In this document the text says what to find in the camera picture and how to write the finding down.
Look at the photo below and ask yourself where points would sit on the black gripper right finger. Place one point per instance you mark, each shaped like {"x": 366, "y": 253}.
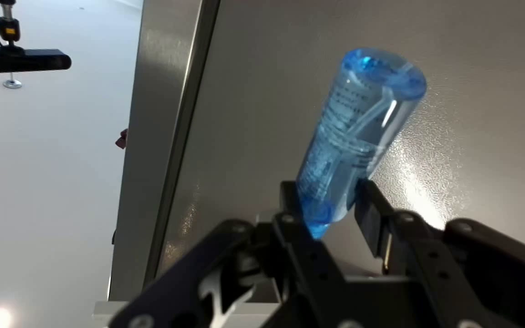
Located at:
{"x": 386, "y": 229}

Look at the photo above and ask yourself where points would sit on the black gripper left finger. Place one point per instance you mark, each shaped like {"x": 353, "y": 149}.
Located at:
{"x": 308, "y": 258}

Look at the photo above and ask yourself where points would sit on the stainless steel refrigerator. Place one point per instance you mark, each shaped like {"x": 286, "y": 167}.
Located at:
{"x": 236, "y": 98}

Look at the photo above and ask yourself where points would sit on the black mounted camera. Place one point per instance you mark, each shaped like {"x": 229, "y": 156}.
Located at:
{"x": 16, "y": 60}

